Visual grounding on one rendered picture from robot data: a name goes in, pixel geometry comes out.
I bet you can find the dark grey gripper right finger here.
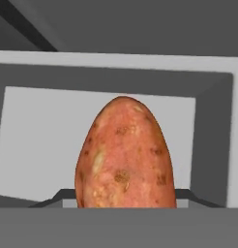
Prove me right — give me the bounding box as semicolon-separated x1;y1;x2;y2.
174;188;222;209

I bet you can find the orange sweet potato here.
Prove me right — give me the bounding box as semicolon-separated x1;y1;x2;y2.
74;95;178;209

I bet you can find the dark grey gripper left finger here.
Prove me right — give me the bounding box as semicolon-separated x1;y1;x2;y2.
28;188;77;209

